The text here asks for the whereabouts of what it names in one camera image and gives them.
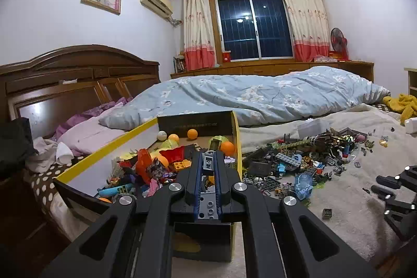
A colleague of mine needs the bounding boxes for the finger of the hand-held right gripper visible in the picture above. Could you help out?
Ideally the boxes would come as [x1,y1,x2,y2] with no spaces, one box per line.
[376,165,417,191]
[371,185,417,241]

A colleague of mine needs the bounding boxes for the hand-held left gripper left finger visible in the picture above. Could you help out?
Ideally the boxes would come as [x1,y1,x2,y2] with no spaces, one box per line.
[41,149,209,278]

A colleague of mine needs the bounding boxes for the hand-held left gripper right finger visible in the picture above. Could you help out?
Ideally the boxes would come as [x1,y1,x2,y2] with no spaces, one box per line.
[213,150,378,278]

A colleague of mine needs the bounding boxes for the long grey building brick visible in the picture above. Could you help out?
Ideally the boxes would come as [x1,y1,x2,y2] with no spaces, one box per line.
[195,150,218,222]

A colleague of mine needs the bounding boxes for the pile of toys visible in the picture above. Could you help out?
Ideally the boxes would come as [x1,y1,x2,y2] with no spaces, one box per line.
[96,128,238,203]

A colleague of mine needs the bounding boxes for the pile of building bricks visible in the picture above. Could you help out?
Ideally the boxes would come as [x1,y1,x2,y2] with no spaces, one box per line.
[243,126,391,205]

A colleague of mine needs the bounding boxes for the yellow black cardboard box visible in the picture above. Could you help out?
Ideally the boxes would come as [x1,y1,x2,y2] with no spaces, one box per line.
[54,110,243,264]

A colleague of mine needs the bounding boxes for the yellow fuzzy blanket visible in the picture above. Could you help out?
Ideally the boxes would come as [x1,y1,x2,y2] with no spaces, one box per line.
[382,93,417,125]

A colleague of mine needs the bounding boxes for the blue floral duvet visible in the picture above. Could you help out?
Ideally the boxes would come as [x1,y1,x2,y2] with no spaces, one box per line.
[99,66,391,130]

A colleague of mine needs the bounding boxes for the translucent blue toy piece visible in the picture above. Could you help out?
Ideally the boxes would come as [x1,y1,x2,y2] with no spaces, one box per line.
[295,174,314,200]

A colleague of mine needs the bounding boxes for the clear plastic container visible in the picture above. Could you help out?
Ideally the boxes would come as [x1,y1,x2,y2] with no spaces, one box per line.
[298,119,331,139]

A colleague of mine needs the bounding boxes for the beige wooden shelf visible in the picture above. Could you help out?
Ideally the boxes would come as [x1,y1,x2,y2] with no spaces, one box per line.
[404,67,417,99]

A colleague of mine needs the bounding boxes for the wooden window cabinet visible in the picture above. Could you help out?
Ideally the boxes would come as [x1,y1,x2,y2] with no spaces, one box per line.
[170,60,375,82]

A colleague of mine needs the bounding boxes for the pink pillow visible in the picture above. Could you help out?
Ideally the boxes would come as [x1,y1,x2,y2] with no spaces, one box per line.
[57,102,131,156]

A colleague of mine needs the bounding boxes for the purple cloth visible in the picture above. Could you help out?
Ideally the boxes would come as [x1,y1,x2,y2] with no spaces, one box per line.
[52,97,133,140]

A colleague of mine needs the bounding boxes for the cream and red curtain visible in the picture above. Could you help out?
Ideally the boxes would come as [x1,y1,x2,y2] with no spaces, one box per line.
[182,0,217,71]
[278,0,331,63]

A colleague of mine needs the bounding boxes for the red standing fan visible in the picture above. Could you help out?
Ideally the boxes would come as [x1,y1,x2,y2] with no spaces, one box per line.
[329,27,349,61]

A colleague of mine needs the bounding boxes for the wooden framed window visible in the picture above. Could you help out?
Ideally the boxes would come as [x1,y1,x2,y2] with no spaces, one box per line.
[208,0,295,62]

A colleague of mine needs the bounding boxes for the white crumpled clothes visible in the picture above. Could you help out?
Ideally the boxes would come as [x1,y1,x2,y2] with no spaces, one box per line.
[25,137,75,174]

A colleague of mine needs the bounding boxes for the brown polka dot sheet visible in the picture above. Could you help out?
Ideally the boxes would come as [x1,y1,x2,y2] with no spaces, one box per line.
[23,164,74,210]

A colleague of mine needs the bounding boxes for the brown wooden headboard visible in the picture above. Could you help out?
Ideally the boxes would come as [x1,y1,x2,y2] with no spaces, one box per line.
[0,44,161,138]

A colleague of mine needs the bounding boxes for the black cloth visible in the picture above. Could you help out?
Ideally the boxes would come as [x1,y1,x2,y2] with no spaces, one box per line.
[0,117,39,171]

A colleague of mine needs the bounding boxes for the cream wall air conditioner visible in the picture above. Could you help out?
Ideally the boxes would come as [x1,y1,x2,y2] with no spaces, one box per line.
[140,0,174,18]

